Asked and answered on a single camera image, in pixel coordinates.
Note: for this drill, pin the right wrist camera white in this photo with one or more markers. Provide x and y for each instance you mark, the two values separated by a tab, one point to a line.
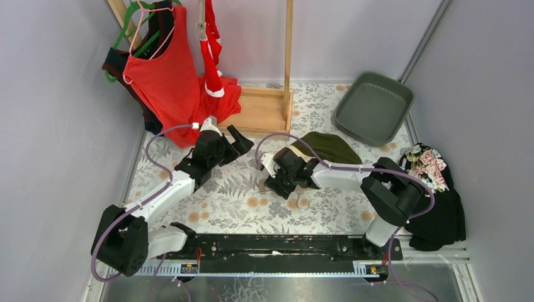
268	163

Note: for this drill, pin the black floral garment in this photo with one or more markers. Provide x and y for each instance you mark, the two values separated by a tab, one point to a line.
444	224

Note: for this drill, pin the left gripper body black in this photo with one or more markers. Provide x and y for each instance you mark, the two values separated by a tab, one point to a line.
230	144

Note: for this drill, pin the red tank top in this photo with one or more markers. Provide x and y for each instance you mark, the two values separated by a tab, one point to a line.
170	87

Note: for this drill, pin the grey plastic bin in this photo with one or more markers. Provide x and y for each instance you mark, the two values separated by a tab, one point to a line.
373	109

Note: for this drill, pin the pink wire hanger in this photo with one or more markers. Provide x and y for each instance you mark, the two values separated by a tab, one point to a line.
145	47

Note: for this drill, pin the olive green underwear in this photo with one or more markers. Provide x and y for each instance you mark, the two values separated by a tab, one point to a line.
329	147

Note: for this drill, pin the green plastic hanger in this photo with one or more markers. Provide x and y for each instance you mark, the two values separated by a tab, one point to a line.
141	32

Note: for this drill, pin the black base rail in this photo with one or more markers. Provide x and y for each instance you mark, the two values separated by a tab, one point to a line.
284	254

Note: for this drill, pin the floral table cloth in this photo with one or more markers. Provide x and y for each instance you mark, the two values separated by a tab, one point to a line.
229	201

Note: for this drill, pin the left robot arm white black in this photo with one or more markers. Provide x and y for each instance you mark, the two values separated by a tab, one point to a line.
125	237

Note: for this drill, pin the dark striped garment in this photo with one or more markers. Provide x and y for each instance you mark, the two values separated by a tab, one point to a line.
159	21

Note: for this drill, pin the wooden clip hanger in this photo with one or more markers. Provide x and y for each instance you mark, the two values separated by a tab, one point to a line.
201	24
295	201

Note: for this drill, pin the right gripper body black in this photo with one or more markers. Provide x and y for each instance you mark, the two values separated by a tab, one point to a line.
274	179

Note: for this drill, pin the wooden clothes rack stand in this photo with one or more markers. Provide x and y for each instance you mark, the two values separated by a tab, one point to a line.
267	110

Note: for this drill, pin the red underwear with white lettering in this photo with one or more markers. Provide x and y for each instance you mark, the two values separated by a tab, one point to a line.
211	48

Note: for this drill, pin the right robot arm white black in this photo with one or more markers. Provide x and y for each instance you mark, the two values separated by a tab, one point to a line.
392	193

